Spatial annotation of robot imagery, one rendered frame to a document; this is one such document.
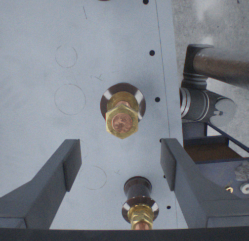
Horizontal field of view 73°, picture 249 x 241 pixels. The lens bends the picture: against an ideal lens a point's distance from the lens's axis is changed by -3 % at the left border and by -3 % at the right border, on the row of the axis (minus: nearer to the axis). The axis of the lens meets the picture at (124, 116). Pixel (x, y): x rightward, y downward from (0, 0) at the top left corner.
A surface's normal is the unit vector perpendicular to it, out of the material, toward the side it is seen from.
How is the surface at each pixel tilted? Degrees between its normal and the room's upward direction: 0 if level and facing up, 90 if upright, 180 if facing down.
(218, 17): 0
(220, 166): 0
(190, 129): 0
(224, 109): 13
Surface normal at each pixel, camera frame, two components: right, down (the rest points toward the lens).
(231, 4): 0.00, 0.26
